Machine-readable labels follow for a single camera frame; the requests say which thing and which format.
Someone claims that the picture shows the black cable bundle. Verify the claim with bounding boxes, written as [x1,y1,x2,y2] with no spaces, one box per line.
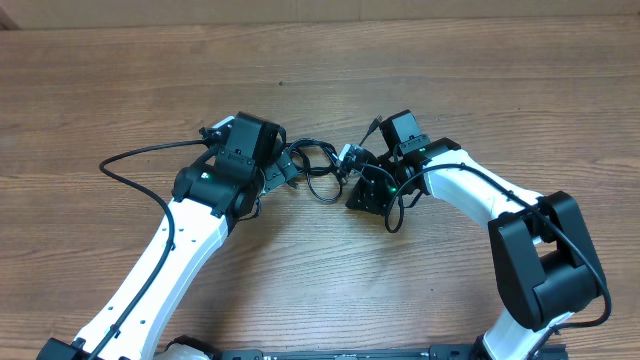
[284,115,384,205]

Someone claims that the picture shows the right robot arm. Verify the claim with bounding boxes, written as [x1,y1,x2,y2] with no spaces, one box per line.
[339,110,612,359]

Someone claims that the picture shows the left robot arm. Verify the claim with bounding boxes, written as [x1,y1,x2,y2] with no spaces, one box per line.
[37,112,289,360]

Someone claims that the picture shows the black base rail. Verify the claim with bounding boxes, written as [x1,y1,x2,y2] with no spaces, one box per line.
[214,345,483,360]

